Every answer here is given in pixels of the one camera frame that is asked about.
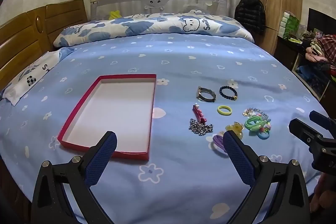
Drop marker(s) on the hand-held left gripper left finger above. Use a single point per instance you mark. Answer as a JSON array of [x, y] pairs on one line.
[[101, 158]]

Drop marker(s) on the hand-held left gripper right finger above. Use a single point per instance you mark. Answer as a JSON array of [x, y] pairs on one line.
[[239, 158]]

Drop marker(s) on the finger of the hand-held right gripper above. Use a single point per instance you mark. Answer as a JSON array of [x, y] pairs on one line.
[[322, 119], [302, 130]]

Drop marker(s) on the yellow translucent hair clip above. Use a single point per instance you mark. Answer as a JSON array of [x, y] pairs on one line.
[[236, 127]]

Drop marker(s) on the red shallow cardboard box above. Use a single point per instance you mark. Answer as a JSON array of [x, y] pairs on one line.
[[118, 108]]

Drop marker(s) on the pink hair clip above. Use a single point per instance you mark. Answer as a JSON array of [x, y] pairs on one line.
[[199, 115]]

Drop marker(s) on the person's right hand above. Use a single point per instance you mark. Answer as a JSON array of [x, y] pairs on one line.
[[324, 193]]

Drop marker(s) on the pile of clothes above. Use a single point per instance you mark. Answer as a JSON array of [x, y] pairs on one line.
[[321, 50]]

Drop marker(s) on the dark side cabinet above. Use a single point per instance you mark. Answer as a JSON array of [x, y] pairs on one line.
[[287, 52]]

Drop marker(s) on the black screen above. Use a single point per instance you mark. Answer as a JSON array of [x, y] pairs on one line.
[[319, 19]]

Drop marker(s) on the stack of green white boxes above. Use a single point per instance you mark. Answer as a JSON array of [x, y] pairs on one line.
[[288, 24]]

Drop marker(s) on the blue flower print bed sheet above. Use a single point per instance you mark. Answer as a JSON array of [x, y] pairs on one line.
[[183, 69]]

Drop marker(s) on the white printed pillow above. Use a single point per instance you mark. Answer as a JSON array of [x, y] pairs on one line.
[[34, 74]]

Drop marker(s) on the wooden wardrobe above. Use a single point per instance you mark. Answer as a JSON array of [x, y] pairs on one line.
[[278, 3]]

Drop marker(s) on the black puffer jacket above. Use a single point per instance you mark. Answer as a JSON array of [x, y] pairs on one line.
[[249, 14]]

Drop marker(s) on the yellow plush toy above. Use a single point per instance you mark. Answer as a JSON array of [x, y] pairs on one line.
[[115, 14]]

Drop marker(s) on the wooden headboard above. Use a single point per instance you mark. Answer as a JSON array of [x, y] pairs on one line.
[[26, 35]]

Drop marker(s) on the blue cloud print duvet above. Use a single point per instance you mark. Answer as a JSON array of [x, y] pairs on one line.
[[157, 24]]

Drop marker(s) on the grey bed guard rail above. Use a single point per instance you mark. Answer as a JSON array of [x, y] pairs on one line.
[[131, 2]]

